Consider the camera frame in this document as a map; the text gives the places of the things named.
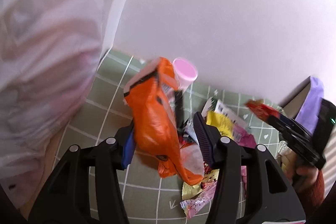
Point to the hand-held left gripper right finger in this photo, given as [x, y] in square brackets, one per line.
[200, 134]

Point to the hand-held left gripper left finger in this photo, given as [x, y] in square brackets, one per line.
[128, 153]

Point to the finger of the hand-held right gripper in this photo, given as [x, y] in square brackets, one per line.
[282, 132]
[290, 120]

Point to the red snack packet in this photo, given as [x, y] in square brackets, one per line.
[261, 109]

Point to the white green packet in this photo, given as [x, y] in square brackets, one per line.
[225, 109]

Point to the orange snack wrapper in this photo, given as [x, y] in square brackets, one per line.
[155, 121]

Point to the pink cartoon wrapper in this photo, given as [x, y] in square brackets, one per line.
[199, 200]

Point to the person's right forearm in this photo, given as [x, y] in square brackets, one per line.
[313, 192]

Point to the person's right hand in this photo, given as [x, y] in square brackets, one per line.
[288, 163]

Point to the beige headboard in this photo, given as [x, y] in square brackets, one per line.
[294, 100]

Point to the yellow pink snack wrapper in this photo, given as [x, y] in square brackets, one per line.
[220, 123]

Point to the purple pillow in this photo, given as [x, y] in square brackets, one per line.
[312, 100]

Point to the dark stick wrapper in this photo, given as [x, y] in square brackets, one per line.
[179, 108]

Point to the green checked tablecloth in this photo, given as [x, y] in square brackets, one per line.
[110, 113]

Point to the brown gold snack packet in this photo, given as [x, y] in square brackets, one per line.
[193, 188]

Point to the pink caterpillar toy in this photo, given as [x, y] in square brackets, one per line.
[244, 182]

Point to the pink cup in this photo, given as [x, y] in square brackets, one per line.
[185, 73]

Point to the white plastic bag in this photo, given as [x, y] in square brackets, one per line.
[44, 69]

